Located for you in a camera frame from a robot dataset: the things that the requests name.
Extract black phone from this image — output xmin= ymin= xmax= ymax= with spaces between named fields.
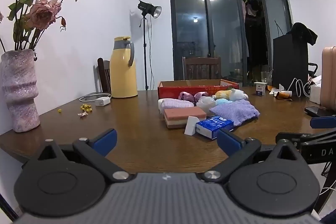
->
xmin=304 ymin=106 xmax=327 ymax=117

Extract white power adapter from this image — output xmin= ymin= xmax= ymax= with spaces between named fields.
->
xmin=94 ymin=97 xmax=111 ymax=107

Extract white adapter cable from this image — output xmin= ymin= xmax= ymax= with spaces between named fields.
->
xmin=79 ymin=93 xmax=112 ymax=103

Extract pink speckled ceramic vase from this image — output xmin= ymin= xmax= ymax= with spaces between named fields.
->
xmin=1 ymin=49 xmax=41 ymax=133

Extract black paper bag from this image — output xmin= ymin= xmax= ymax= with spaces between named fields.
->
xmin=272 ymin=34 xmax=310 ymax=88

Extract white looped charging cable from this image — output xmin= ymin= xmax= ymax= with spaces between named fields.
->
xmin=287 ymin=78 xmax=311 ymax=97

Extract orange foil wrapper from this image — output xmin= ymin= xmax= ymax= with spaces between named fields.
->
xmin=273 ymin=90 xmax=293 ymax=102

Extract black garment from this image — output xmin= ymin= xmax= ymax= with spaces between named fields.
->
xmin=290 ymin=22 xmax=318 ymax=46

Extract translucent white squishy toy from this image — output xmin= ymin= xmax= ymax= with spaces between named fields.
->
xmin=196 ymin=96 xmax=216 ymax=113

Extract pink layered sponge block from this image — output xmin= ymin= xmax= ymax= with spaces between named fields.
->
xmin=164 ymin=107 xmax=207 ymax=129

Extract hanging clothes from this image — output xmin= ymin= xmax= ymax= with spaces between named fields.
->
xmin=240 ymin=0 xmax=263 ymax=18

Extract pink suitcase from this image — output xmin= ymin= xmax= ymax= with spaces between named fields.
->
xmin=321 ymin=46 xmax=336 ymax=111

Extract dark wooden chair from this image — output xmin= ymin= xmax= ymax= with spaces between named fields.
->
xmin=97 ymin=57 xmax=112 ymax=94

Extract yellow and white plush toy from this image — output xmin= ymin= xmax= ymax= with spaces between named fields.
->
xmin=211 ymin=88 xmax=248 ymax=102

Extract purple knit pouch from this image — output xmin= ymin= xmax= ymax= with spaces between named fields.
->
xmin=209 ymin=99 xmax=260 ymax=126

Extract dried pink rose bouquet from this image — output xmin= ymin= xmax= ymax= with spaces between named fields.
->
xmin=0 ymin=0 xmax=96 ymax=52

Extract black studio light on stand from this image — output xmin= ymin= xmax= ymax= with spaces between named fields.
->
xmin=137 ymin=0 xmax=162 ymax=90

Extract yellow thermos jug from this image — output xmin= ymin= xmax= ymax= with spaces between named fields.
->
xmin=109 ymin=36 xmax=138 ymax=98

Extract slatted wooden chair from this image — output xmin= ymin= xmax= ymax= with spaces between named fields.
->
xmin=182 ymin=56 xmax=222 ymax=81

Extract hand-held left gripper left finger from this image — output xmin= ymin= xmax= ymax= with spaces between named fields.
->
xmin=37 ymin=128 xmax=130 ymax=183

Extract scattered yellow petals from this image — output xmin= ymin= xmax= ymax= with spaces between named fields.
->
xmin=57 ymin=103 xmax=93 ymax=113

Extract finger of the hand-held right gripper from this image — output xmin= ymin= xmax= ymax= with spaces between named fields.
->
xmin=276 ymin=130 xmax=336 ymax=148
xmin=310 ymin=114 xmax=336 ymax=130

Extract red cardboard box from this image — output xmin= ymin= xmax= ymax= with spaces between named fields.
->
xmin=157 ymin=79 xmax=240 ymax=100

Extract white wedge sponge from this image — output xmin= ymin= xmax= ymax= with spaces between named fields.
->
xmin=184 ymin=115 xmax=200 ymax=136

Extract blue tissue packet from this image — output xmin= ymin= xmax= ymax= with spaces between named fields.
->
xmin=196 ymin=116 xmax=235 ymax=140

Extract clear glass beaker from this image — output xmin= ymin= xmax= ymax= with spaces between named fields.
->
xmin=261 ymin=69 xmax=274 ymax=86

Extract crumpled white paper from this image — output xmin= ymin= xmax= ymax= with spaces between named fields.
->
xmin=267 ymin=84 xmax=285 ymax=95

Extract dark framed sliding glass door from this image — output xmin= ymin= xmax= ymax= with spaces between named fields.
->
xmin=169 ymin=0 xmax=293 ymax=86

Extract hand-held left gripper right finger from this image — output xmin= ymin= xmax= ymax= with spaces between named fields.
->
xmin=201 ymin=129 xmax=302 ymax=184

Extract small white milk carton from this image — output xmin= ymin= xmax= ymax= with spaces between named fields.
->
xmin=254 ymin=81 xmax=268 ymax=96

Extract light blue plush toy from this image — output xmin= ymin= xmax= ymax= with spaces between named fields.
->
xmin=215 ymin=98 xmax=234 ymax=107

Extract white box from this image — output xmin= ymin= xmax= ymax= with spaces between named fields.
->
xmin=309 ymin=76 xmax=323 ymax=104

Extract pale lavender towel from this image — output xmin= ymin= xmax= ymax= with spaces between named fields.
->
xmin=157 ymin=98 xmax=195 ymax=115

